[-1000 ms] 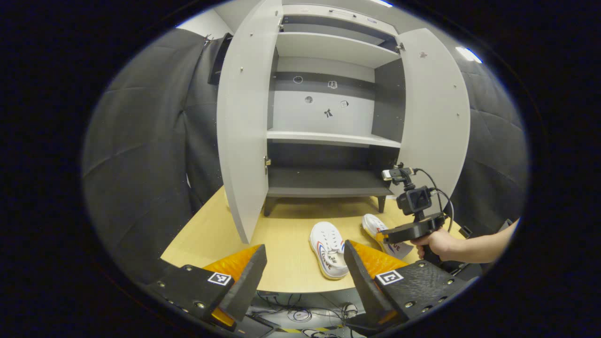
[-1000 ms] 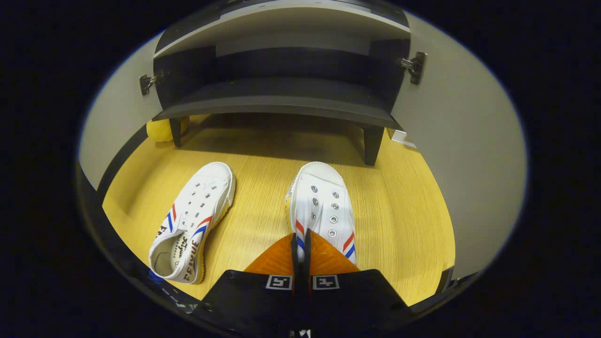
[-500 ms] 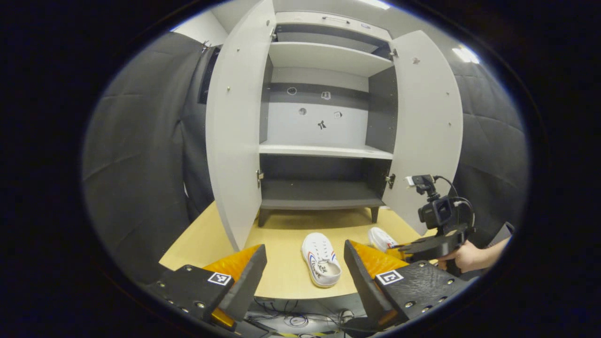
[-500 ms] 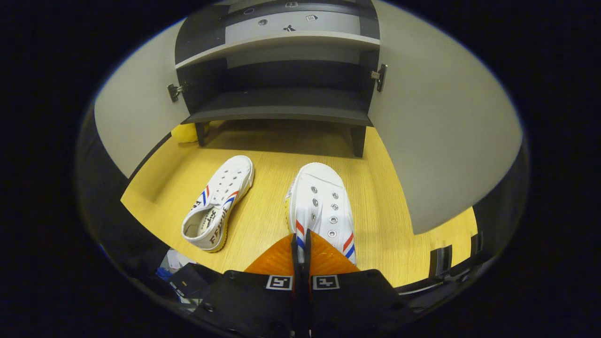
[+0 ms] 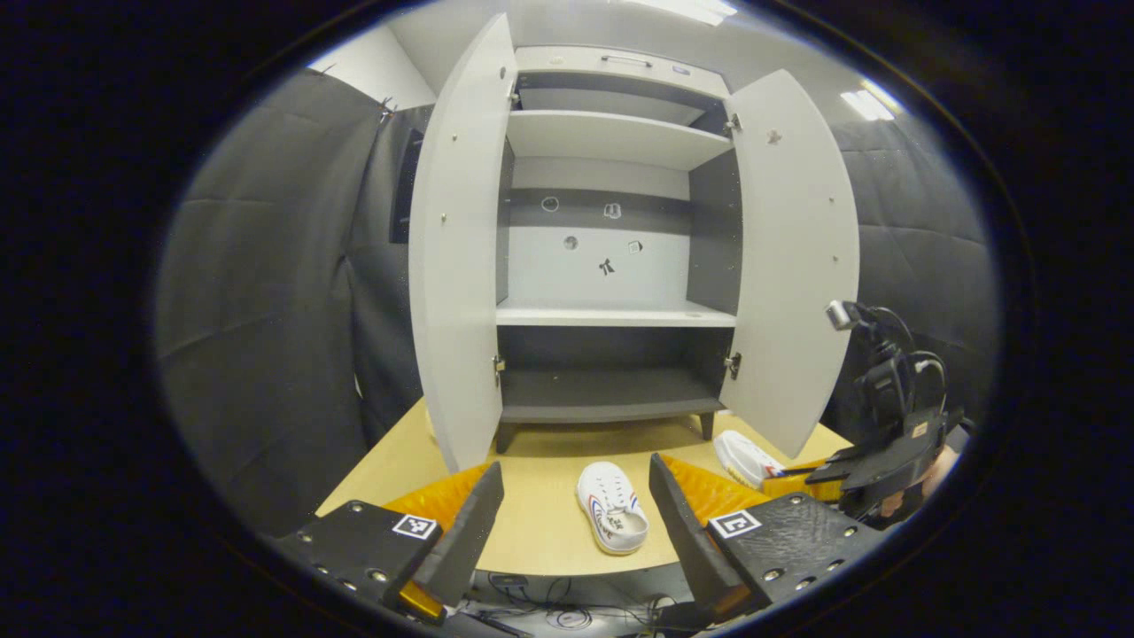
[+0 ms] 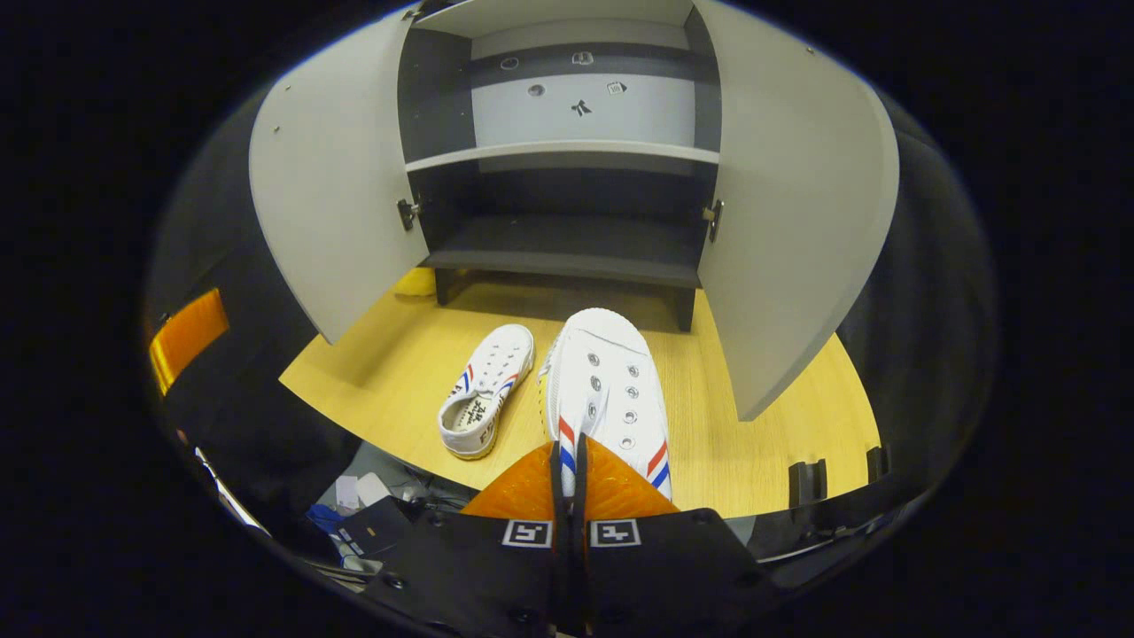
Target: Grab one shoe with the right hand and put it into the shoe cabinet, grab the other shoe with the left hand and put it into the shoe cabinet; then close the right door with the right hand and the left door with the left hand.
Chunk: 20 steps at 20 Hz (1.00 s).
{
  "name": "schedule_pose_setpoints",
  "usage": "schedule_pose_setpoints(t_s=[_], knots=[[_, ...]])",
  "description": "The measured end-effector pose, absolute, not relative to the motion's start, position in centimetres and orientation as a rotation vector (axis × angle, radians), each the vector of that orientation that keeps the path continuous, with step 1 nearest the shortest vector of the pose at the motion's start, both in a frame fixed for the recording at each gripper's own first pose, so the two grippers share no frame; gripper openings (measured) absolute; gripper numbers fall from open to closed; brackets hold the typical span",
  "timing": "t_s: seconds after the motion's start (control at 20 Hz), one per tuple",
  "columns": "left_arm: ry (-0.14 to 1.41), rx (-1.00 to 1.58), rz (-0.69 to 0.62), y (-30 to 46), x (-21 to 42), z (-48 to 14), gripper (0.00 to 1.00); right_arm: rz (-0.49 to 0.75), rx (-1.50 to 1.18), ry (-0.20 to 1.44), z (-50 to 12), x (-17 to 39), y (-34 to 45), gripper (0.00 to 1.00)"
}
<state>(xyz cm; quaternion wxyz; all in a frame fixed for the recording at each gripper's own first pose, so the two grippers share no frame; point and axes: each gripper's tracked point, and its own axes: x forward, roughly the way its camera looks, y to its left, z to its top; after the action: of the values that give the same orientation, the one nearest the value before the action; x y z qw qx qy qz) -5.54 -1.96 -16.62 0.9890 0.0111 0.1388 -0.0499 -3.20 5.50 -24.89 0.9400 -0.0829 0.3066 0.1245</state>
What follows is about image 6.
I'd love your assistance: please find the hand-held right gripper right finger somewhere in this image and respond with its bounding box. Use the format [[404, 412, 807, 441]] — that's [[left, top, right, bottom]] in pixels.
[[576, 434, 781, 635]]

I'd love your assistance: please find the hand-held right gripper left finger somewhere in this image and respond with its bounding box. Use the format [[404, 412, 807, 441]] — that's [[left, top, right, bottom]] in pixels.
[[368, 440, 572, 638]]

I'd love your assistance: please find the white striped shoe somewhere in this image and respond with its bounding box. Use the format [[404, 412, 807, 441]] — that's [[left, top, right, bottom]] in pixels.
[[438, 323, 536, 460], [539, 307, 672, 502]]

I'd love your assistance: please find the grey cabinet door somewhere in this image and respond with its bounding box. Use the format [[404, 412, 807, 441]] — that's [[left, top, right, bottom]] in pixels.
[[249, 9, 431, 345], [693, 0, 900, 422]]

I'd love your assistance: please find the grey shoe cabinet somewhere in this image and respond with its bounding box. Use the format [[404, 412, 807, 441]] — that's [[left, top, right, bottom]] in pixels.
[[396, 0, 723, 333]]

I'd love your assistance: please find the flat black box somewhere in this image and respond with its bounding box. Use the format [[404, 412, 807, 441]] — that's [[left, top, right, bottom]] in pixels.
[[339, 496, 414, 557]]

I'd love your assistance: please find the black backdrop cloth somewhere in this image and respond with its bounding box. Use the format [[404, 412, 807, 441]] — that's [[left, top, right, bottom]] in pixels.
[[146, 84, 302, 373], [837, 89, 999, 506]]

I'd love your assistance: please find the small white box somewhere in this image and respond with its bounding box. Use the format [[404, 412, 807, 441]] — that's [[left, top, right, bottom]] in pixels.
[[335, 472, 391, 515]]

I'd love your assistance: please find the blue cloth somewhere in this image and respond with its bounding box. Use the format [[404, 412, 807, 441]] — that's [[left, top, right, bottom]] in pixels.
[[307, 503, 364, 568]]

